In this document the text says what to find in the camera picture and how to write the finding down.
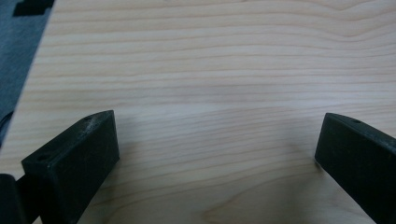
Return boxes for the black metal stand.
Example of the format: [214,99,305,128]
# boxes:
[12,0,56,18]

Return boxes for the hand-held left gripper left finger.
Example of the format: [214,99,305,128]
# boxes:
[21,109,121,224]

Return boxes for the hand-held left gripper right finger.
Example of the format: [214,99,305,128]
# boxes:
[314,112,396,224]

